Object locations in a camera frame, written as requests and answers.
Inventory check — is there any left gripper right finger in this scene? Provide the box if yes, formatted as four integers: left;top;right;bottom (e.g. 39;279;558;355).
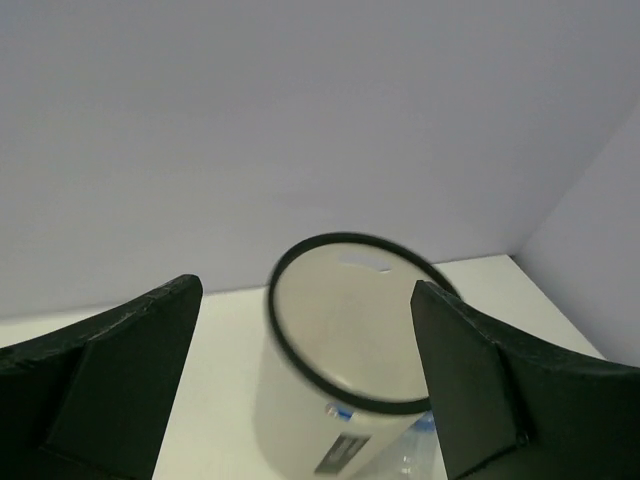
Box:
411;281;639;479

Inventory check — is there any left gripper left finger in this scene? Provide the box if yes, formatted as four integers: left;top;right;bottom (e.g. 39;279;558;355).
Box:
1;274;203;479

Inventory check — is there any clear bottle blue label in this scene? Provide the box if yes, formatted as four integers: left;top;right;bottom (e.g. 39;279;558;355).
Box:
394;411;441;480

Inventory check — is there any white bin with black rim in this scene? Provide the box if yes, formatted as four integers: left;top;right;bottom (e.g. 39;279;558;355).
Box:
253;232;453;479

